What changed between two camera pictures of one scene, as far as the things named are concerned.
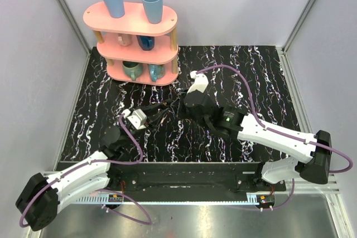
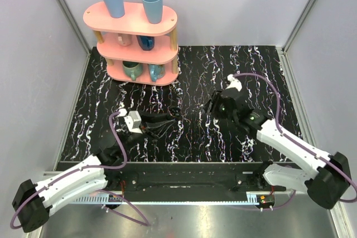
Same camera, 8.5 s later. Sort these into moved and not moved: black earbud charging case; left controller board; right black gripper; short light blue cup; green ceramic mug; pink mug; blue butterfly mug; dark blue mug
Moved: black earbud charging case; right black gripper
Not moved: pink mug; blue butterfly mug; green ceramic mug; short light blue cup; dark blue mug; left controller board
